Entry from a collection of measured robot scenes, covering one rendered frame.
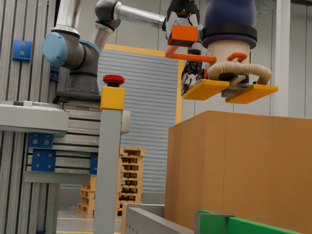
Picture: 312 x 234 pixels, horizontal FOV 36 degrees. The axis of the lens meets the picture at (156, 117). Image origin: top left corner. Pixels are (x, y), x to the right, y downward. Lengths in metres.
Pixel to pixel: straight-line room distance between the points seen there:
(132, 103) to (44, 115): 10.23
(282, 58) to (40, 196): 4.22
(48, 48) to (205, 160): 0.78
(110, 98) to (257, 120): 0.48
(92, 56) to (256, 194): 0.88
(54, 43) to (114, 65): 10.19
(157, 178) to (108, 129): 10.59
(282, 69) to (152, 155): 6.70
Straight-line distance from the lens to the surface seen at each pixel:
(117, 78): 1.54
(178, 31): 1.61
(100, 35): 2.67
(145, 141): 12.02
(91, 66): 2.01
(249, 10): 2.00
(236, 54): 1.85
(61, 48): 1.89
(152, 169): 12.03
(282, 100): 5.81
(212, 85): 1.79
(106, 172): 1.51
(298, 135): 1.65
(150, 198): 12.02
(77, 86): 1.97
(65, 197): 11.62
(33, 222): 2.13
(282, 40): 5.96
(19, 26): 2.21
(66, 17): 1.95
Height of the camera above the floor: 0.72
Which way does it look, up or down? 7 degrees up
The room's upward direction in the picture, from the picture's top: 3 degrees clockwise
